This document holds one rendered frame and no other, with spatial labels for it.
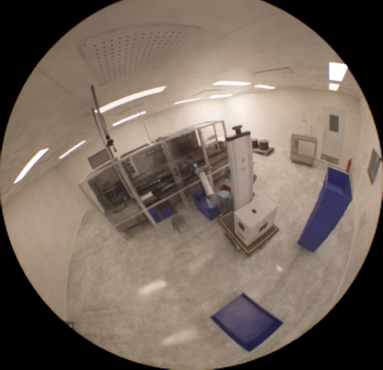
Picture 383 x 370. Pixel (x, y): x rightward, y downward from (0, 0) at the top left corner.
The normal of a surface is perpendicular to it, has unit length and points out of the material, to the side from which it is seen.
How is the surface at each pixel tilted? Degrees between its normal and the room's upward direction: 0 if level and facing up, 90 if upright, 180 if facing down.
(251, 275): 0
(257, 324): 0
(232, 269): 0
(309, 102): 90
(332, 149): 90
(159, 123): 90
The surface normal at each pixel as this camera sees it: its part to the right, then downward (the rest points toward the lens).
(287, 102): -0.84, 0.44
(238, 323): -0.26, -0.84
